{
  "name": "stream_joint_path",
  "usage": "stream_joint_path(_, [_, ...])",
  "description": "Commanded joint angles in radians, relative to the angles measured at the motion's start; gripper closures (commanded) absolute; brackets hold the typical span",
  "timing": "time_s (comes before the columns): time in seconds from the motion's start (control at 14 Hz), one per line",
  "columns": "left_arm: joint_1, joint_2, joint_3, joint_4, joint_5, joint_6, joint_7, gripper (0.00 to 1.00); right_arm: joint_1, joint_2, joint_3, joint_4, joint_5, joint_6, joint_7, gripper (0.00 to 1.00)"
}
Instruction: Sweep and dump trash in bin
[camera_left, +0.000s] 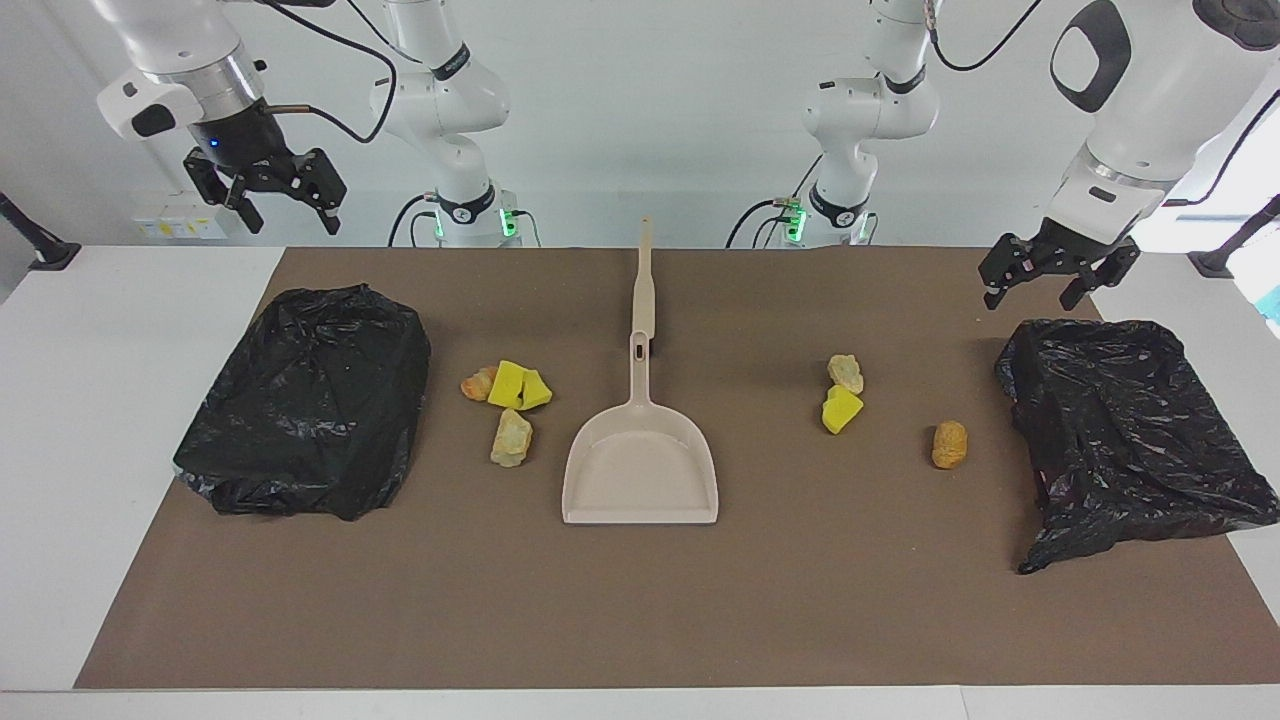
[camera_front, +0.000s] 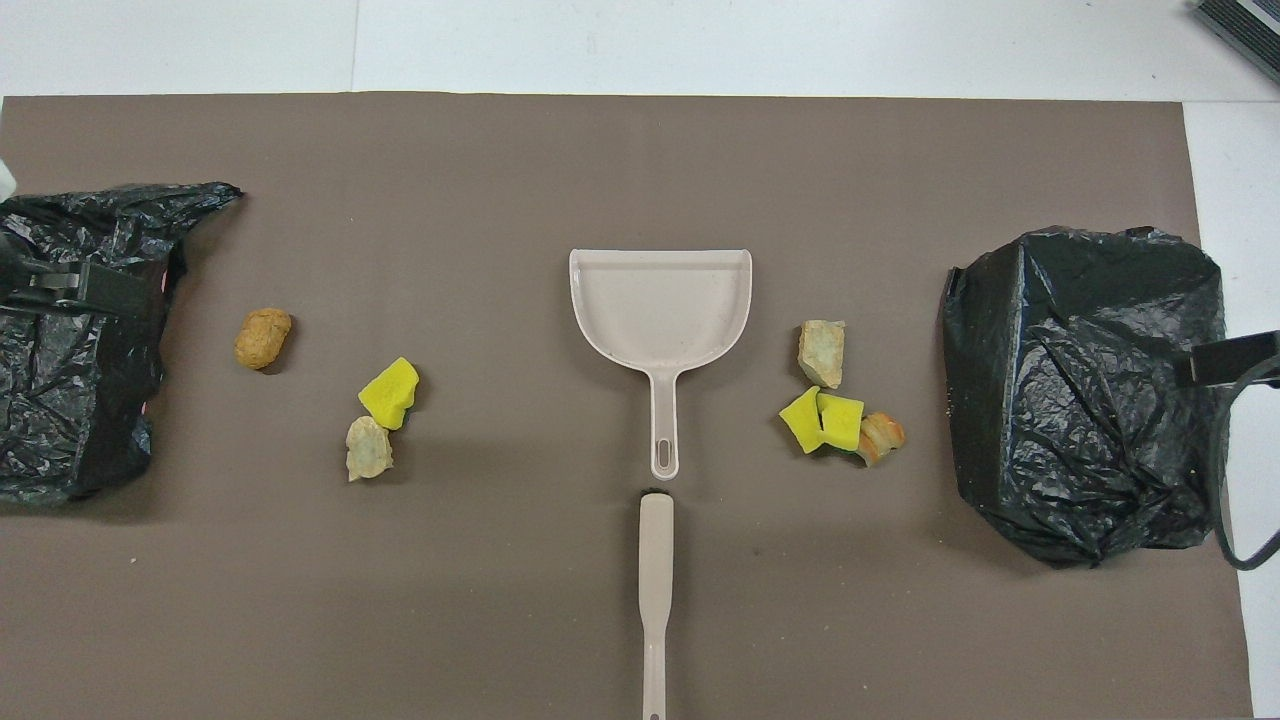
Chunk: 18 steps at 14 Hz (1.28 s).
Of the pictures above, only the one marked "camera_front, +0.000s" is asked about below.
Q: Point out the toy croissant half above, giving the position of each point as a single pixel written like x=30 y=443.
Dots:
x=884 y=435
x=368 y=450

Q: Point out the brown toy bread roll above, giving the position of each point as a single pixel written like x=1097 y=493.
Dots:
x=263 y=338

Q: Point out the beige plastic dustpan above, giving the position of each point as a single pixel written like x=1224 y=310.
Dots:
x=660 y=310

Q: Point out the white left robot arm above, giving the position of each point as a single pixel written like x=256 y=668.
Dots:
x=100 y=290

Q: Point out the beige hand brush black bristles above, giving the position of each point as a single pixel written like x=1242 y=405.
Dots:
x=656 y=560

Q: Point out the grey ribbed device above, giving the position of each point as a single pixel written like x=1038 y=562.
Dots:
x=1245 y=25

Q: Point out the beige toy bread chunk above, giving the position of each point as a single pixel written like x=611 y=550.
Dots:
x=821 y=352

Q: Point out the brown paper table mat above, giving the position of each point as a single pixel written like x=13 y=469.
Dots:
x=500 y=180

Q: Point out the black bag lined bin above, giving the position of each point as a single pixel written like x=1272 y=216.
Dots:
x=1080 y=400
x=60 y=400

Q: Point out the yellow green sponge piece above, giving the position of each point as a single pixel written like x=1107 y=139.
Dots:
x=388 y=395
x=842 y=422
x=802 y=422

